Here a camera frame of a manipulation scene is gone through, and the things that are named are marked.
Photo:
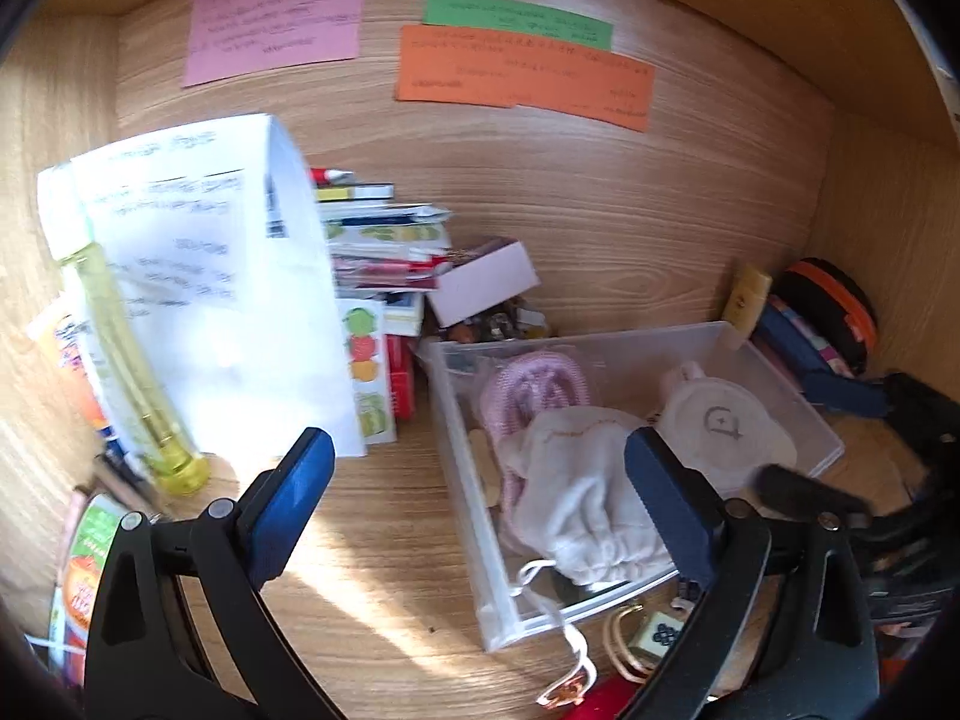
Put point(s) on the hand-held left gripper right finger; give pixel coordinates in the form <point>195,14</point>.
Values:
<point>667,510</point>

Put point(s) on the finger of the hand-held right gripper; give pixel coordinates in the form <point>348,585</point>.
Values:
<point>810,495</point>
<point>919,412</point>

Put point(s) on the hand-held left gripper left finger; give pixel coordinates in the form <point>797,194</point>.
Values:
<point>292,510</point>

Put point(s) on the round container with logo lid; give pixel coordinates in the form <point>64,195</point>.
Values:
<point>720,427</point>

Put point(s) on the clear plastic storage box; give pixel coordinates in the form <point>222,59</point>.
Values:
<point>622,360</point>

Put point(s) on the wooden desktop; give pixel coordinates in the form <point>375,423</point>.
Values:
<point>360,577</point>

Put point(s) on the blue fabric pouch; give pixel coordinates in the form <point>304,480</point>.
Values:
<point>817,375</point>

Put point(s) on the orange black round case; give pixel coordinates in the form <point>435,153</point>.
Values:
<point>832,300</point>

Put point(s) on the fruit sticker sheet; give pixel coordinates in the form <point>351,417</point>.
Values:
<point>367,367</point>

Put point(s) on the small red box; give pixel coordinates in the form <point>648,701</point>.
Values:
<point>403,382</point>

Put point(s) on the yellow clear tube bottle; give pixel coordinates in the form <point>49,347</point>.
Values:
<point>150,405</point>

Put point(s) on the pink knitted item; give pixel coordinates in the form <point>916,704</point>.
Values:
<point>532,390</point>

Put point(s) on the red pouch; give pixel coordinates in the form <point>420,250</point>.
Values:
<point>607,701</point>

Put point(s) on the yellow sponge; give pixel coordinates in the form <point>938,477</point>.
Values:
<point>746,300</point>

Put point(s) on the white printed paper sheet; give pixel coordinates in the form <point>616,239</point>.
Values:
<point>225,315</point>

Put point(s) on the green orange labelled packet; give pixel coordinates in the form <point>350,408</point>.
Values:
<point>82,562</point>

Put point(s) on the pile of dark trinkets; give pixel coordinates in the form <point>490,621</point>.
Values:
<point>502,322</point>

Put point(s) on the orange white packet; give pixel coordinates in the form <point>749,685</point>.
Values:
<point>71,367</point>

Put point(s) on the stack of books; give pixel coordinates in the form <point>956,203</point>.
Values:
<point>382,240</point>

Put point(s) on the small white box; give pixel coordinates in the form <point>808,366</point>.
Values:
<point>487,277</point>

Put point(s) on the orange sticky note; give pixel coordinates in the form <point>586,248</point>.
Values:
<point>525,75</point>

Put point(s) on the pink sticky note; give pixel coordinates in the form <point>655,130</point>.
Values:
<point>277,22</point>

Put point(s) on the green sticky note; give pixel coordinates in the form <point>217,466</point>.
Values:
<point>517,22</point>

